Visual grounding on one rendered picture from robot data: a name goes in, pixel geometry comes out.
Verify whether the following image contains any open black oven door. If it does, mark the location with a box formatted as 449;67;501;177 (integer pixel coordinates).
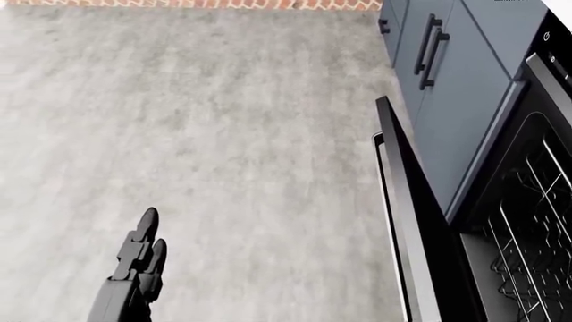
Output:
375;95;488;322

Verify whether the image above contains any black oven with wire racks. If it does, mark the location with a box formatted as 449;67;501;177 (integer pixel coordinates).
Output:
445;0;572;322

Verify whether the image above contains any dark blue cabinet door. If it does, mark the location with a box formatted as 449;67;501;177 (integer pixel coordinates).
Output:
413;0;550;216
379;0;410;68
391;0;513;123

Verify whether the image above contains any wire dishwasher rack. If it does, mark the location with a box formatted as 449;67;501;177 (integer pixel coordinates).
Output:
480;135;572;322

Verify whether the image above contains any silver dishwasher door handle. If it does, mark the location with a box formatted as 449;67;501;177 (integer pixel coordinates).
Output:
371;131;413;322

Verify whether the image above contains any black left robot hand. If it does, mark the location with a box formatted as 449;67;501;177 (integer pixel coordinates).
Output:
86;207;169;322

